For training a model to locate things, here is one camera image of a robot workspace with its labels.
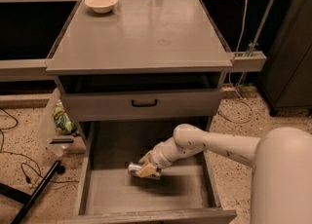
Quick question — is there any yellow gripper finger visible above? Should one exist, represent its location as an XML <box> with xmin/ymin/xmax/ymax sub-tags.
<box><xmin>135</xmin><ymin>163</ymin><xmax>161</xmax><ymax>179</ymax></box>
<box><xmin>138</xmin><ymin>150</ymin><xmax>152</xmax><ymax>165</ymax></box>

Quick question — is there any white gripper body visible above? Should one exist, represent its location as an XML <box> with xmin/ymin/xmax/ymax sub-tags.
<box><xmin>151</xmin><ymin>142</ymin><xmax>176</xmax><ymax>169</ymax></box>

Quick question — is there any silver redbull can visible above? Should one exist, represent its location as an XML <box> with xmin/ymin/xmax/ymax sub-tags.
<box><xmin>128</xmin><ymin>163</ymin><xmax>161</xmax><ymax>180</ymax></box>

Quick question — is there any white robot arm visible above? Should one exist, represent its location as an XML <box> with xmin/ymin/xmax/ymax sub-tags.
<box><xmin>135</xmin><ymin>124</ymin><xmax>312</xmax><ymax>224</ymax></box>

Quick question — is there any open grey middle drawer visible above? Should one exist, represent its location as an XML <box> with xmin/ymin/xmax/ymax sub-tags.
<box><xmin>60</xmin><ymin>120</ymin><xmax>237</xmax><ymax>224</ymax></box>

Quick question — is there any closed grey top drawer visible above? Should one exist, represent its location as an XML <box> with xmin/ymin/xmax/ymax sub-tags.
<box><xmin>61</xmin><ymin>90</ymin><xmax>222</xmax><ymax>122</ymax></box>

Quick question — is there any grey drawer cabinet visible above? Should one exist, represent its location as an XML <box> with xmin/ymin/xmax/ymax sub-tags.
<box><xmin>47</xmin><ymin>0</ymin><xmax>235</xmax><ymax>224</ymax></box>

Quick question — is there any green snack bag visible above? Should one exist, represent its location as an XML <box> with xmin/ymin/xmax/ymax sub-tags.
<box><xmin>53</xmin><ymin>100</ymin><xmax>74</xmax><ymax>135</ymax></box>

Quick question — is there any clear plastic storage bin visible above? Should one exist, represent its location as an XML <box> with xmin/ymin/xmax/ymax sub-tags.
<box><xmin>37</xmin><ymin>89</ymin><xmax>86</xmax><ymax>157</ymax></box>

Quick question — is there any black metal stand leg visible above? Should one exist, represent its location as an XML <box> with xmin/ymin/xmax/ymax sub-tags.
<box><xmin>0</xmin><ymin>160</ymin><xmax>65</xmax><ymax>224</ymax></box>

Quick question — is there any dark cabinet at right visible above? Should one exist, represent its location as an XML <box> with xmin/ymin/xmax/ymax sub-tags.
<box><xmin>257</xmin><ymin>0</ymin><xmax>312</xmax><ymax>116</ymax></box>

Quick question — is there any white ceramic bowl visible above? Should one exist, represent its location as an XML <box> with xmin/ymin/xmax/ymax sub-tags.
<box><xmin>85</xmin><ymin>0</ymin><xmax>118</xmax><ymax>14</ymax></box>

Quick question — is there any black drawer handle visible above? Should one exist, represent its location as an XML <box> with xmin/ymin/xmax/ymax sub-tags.
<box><xmin>132</xmin><ymin>99</ymin><xmax>158</xmax><ymax>108</ymax></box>

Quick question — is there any grey metal rail frame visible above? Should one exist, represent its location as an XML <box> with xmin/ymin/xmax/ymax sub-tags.
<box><xmin>0</xmin><ymin>0</ymin><xmax>266</xmax><ymax>78</ymax></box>

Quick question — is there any black floor cable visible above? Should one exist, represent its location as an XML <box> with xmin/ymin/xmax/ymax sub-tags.
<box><xmin>0</xmin><ymin>106</ymin><xmax>80</xmax><ymax>189</ymax></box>

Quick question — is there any white hanging cable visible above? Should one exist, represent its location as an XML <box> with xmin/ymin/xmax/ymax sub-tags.
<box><xmin>217</xmin><ymin>0</ymin><xmax>254</xmax><ymax>126</ymax></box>

